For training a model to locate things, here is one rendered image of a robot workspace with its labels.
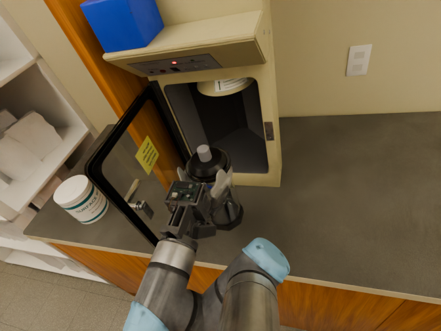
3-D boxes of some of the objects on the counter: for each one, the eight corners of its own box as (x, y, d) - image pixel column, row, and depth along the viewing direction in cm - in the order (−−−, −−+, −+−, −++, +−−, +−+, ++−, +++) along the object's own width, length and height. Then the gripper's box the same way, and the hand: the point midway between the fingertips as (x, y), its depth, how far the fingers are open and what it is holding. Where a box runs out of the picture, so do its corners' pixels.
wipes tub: (90, 196, 108) (67, 173, 98) (115, 198, 104) (94, 175, 94) (72, 222, 100) (45, 201, 89) (98, 226, 96) (73, 204, 85)
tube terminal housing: (212, 140, 115) (133, -97, 61) (285, 139, 105) (268, -147, 50) (196, 183, 99) (70, -84, 45) (280, 187, 89) (249, -154, 35)
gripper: (210, 240, 40) (237, 147, 53) (128, 228, 46) (170, 146, 58) (222, 261, 47) (243, 173, 59) (149, 247, 52) (183, 169, 64)
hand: (209, 170), depth 60 cm, fingers closed on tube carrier, 10 cm apart
